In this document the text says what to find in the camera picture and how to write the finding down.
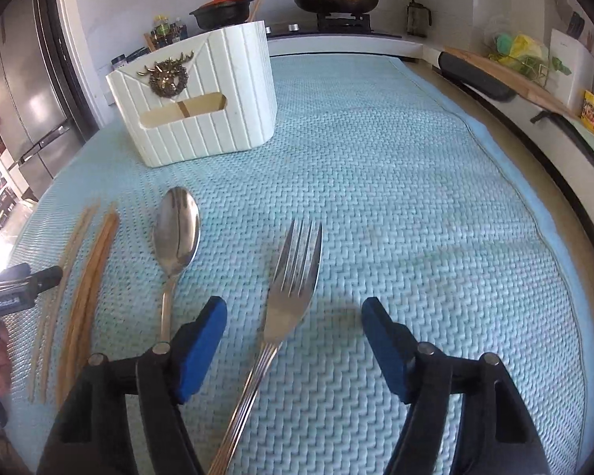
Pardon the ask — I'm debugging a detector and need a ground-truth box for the steel spoon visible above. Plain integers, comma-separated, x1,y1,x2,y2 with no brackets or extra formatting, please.
152,185,202,347

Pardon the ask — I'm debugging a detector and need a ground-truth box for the wooden cutting board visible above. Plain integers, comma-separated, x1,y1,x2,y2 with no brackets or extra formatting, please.
443,46,582,120

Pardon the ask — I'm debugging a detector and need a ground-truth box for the steel fork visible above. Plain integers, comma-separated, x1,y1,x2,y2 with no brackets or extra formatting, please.
208,218,324,475

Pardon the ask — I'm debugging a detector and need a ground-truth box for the white ribbed utensil holder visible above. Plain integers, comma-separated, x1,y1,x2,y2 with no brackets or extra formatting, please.
105,20,278,168

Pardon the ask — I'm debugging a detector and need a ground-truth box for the white knife block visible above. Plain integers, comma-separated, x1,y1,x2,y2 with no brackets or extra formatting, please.
547,28,594,110

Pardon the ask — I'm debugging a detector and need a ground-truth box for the black clay pot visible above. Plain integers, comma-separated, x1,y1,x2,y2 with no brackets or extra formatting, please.
189,2,255,30

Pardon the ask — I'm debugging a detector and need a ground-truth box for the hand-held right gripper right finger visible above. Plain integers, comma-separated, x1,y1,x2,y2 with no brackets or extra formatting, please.
361,297,558,475

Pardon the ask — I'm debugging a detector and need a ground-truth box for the black oblong pad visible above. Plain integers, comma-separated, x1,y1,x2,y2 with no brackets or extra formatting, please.
438,52,518,103

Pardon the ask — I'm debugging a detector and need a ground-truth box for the black gas stove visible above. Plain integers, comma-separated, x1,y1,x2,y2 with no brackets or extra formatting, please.
265,12,402,40

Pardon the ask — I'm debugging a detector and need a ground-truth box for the black wok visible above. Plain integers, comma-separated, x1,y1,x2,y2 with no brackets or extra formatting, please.
290,0,382,15

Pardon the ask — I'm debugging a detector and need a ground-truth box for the light blue woven mat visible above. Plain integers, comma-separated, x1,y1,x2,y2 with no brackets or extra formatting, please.
10,54,592,475

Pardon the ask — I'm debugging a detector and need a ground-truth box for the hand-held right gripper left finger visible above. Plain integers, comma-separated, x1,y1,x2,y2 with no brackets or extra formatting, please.
37,296,228,475

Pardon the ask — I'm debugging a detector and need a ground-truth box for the gold wire rack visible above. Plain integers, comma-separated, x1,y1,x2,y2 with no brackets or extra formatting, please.
490,54,550,80

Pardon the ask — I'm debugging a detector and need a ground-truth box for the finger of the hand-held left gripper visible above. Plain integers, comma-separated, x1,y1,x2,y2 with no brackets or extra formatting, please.
0,264,63,294

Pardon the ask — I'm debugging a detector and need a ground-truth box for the grey steel refrigerator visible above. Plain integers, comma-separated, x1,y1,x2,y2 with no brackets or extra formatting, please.
0,0,97,199

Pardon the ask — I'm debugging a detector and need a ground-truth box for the dark glass kettle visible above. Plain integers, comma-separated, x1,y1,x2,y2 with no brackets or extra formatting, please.
407,0,432,39

